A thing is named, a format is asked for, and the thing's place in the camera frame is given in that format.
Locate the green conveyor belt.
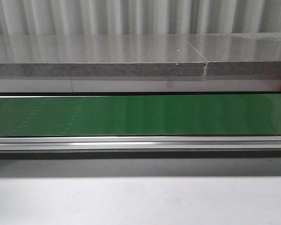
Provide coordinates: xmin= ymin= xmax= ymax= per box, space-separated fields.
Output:
xmin=0 ymin=94 xmax=281 ymax=136

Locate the grey stone countertop slab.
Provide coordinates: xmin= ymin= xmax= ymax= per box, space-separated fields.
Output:
xmin=0 ymin=33 xmax=281 ymax=79

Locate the aluminium conveyor frame rail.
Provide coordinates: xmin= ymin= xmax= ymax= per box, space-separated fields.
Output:
xmin=0 ymin=135 xmax=281 ymax=159

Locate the white pleated curtain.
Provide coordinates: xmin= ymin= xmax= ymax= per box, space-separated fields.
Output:
xmin=0 ymin=0 xmax=281 ymax=36

